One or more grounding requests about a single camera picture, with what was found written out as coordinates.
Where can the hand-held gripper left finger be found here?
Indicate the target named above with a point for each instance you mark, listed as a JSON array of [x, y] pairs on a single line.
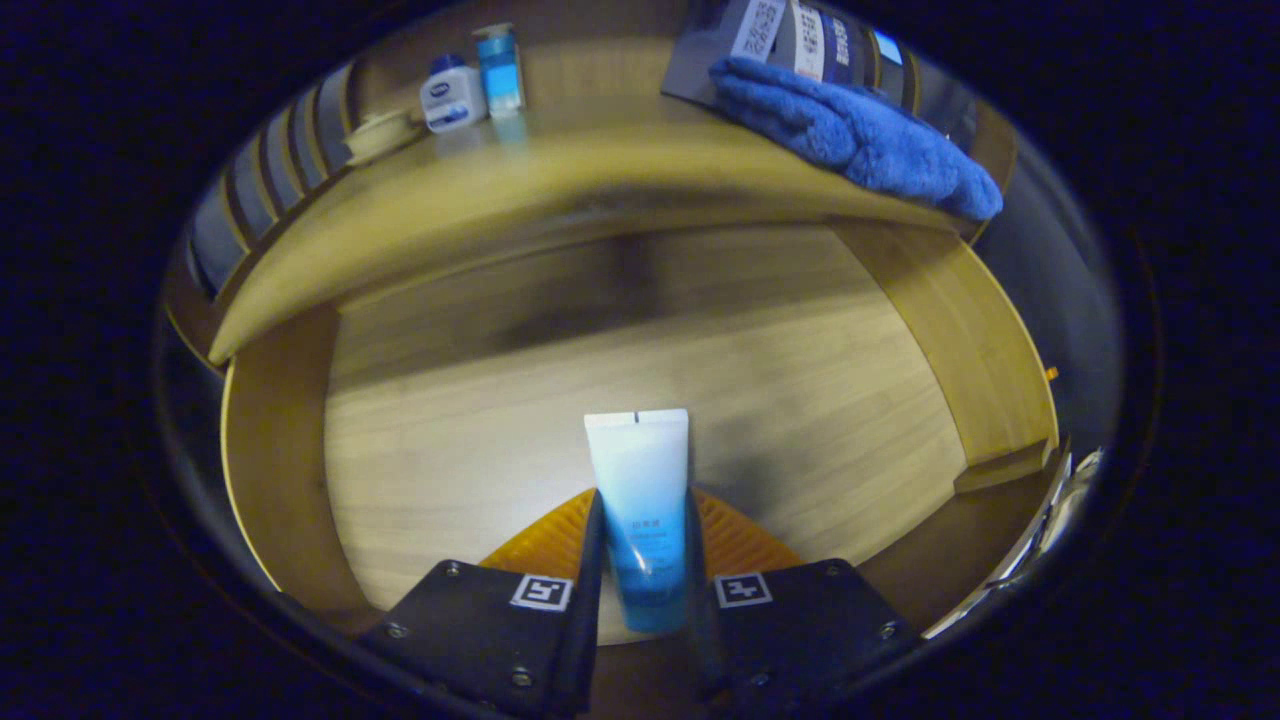
[[500, 640]]

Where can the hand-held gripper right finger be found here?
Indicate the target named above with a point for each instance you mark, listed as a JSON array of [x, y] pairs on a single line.
[[800, 630]]

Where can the wooden drawer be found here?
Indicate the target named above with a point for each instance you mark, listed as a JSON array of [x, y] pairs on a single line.
[[480, 450]]

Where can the blue and white tube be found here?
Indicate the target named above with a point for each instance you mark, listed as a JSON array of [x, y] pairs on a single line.
[[640, 500]]

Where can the wooden countertop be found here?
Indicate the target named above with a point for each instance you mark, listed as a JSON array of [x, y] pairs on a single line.
[[600, 170]]

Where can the black backdrop cloth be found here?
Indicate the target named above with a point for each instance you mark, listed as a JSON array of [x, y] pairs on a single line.
[[1070, 300]]

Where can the blue towel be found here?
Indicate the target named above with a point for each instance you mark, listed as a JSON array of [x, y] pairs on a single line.
[[860, 135]]

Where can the cream lidded teacup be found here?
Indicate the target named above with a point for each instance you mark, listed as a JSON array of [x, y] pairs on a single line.
[[380, 135]]

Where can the white bottle with blue cap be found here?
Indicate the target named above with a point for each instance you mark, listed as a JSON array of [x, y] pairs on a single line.
[[452, 95]]

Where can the blue pump bottle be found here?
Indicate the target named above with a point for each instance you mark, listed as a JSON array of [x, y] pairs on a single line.
[[498, 70]]

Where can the dark blue book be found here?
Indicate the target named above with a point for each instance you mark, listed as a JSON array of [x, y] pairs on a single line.
[[850, 50]]

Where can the white spine book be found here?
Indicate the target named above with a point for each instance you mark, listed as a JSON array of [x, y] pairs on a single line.
[[808, 40]]

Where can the grey book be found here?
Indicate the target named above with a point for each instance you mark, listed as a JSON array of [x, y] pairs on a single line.
[[715, 40]]

